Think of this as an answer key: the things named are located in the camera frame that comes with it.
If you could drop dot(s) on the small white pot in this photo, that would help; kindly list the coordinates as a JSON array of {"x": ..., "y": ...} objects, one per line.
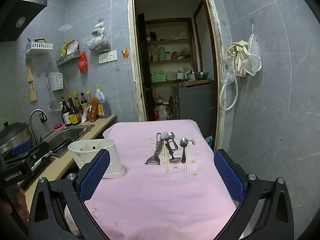
[{"x": 180, "y": 75}]

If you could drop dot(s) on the red-capped sauce bottle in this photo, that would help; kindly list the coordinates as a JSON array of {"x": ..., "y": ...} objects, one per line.
[{"x": 83, "y": 101}]

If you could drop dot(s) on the wooden grater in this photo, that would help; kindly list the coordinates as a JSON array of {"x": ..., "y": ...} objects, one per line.
[{"x": 31, "y": 87}]

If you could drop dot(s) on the metal peeler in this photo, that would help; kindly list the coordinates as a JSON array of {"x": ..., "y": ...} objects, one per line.
[{"x": 158, "y": 152}]

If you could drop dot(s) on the white wall switch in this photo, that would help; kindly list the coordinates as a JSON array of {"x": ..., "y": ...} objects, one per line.
[{"x": 103, "y": 58}]

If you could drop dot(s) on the person's left hand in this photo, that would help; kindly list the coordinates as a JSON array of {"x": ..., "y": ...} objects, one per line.
[{"x": 23, "y": 202}]

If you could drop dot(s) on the wooden pantry shelf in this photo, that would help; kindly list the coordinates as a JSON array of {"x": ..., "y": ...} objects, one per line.
[{"x": 172, "y": 41}]

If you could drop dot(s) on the dark wooden door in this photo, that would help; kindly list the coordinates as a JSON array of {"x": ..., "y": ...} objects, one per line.
[{"x": 145, "y": 75}]

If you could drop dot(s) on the blue plastic bag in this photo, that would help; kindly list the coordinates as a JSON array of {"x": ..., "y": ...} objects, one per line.
[{"x": 209, "y": 142}]

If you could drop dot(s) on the chrome faucet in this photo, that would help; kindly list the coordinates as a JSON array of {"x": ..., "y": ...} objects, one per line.
[{"x": 32, "y": 115}]

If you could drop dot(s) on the red plastic bag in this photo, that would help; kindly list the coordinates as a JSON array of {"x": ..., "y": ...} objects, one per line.
[{"x": 83, "y": 63}]

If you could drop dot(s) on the wooden cutting board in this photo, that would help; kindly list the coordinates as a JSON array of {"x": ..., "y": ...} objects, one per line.
[{"x": 197, "y": 82}]

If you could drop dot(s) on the crumpled clear plastic bag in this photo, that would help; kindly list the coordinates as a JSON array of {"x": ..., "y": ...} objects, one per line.
[{"x": 227, "y": 76}]

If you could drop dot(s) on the metal wall shelf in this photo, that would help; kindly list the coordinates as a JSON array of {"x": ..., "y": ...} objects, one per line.
[{"x": 67, "y": 58}]

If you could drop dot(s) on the green box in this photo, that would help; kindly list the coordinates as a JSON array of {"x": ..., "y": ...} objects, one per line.
[{"x": 158, "y": 78}]

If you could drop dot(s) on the orange plug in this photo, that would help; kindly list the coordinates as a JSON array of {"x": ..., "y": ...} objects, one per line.
[{"x": 125, "y": 52}]

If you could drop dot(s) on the white wall basket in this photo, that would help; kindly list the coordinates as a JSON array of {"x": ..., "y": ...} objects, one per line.
[{"x": 40, "y": 46}]

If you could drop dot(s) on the clear plastic jug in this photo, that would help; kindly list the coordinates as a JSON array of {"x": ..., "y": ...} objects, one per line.
[{"x": 162, "y": 112}]

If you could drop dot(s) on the white packet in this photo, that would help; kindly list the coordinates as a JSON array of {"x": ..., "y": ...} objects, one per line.
[{"x": 85, "y": 116}]

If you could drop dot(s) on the white utensil holder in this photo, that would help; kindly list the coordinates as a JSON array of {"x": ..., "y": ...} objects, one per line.
[{"x": 97, "y": 155}]

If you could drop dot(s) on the large oil jug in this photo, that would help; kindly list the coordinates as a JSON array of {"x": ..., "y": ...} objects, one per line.
[{"x": 103, "y": 107}]

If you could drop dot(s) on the red snack packet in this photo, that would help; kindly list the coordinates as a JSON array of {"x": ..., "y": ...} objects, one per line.
[{"x": 72, "y": 47}]

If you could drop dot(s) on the steel bowl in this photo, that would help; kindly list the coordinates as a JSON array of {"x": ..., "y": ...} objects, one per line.
[{"x": 202, "y": 75}]

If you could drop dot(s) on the metal fork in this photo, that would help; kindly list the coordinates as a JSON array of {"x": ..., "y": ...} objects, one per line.
[{"x": 165, "y": 137}]

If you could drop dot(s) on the white mesh bag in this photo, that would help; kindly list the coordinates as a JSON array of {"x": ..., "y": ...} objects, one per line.
[{"x": 253, "y": 55}]

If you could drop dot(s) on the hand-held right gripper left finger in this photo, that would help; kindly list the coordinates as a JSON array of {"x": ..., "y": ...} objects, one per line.
[{"x": 95, "y": 172}]

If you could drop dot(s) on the steel pot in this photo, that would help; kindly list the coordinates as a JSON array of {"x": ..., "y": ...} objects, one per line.
[{"x": 190, "y": 77}]

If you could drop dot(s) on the metal ladle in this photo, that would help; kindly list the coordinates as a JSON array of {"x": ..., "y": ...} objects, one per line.
[{"x": 174, "y": 159}]

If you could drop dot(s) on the mesh strainer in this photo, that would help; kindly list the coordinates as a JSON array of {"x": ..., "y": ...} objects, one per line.
[{"x": 53, "y": 108}]

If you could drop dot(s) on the grey pot lid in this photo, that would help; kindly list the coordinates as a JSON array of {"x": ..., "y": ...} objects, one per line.
[{"x": 13, "y": 135}]

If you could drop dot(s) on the pink floral tablecloth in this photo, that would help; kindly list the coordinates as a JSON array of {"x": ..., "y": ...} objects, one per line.
[{"x": 155, "y": 200}]

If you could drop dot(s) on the small brown box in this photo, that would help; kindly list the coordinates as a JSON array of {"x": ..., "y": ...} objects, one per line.
[{"x": 40, "y": 40}]

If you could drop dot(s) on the dark bottle yellow label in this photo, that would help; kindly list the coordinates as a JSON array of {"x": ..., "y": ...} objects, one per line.
[{"x": 73, "y": 116}]

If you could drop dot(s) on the pale-capped sauce bottle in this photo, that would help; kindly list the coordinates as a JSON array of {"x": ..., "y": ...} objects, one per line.
[{"x": 88, "y": 97}]

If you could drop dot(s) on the black range hood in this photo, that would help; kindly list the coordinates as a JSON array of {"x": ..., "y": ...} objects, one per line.
[{"x": 22, "y": 10}]

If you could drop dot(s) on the dark pump bottle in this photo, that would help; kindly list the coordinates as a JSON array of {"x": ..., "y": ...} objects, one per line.
[{"x": 65, "y": 115}]

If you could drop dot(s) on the grey cabinet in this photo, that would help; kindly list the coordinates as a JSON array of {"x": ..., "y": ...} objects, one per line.
[{"x": 195, "y": 110}]

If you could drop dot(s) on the yellow snack packet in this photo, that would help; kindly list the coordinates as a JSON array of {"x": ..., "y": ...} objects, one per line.
[{"x": 63, "y": 51}]

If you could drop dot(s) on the black wall socket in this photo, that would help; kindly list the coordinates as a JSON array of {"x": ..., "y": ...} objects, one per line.
[{"x": 43, "y": 118}]

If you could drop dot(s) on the green tumbler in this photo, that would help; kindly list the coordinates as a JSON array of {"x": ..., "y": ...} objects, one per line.
[{"x": 162, "y": 54}]

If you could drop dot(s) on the pink sponge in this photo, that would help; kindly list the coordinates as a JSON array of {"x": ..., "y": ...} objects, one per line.
[{"x": 59, "y": 127}]

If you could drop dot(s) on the steel sink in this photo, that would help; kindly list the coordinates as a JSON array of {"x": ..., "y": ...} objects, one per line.
[{"x": 67, "y": 135}]

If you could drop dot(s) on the white door frame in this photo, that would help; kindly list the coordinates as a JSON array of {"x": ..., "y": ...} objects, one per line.
[{"x": 140, "y": 92}]

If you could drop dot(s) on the cream rubber gloves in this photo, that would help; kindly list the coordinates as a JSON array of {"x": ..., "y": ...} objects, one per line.
[{"x": 240, "y": 55}]

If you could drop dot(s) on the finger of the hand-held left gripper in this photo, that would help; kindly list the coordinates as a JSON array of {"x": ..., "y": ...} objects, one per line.
[
  {"x": 21, "y": 148},
  {"x": 37, "y": 156}
]

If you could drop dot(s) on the white wall box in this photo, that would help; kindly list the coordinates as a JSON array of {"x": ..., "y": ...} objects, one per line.
[{"x": 57, "y": 81}]

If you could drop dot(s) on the white wall socket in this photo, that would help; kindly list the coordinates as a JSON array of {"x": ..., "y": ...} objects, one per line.
[{"x": 112, "y": 56}]

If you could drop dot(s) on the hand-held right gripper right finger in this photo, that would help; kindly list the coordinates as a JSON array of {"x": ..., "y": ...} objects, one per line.
[{"x": 228, "y": 175}]

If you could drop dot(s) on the clear hanging plastic bag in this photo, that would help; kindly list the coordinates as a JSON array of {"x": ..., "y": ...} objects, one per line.
[{"x": 98, "y": 43}]

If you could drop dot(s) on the yellow-capped sauce bottle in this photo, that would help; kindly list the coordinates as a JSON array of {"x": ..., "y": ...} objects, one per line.
[{"x": 77, "y": 102}]

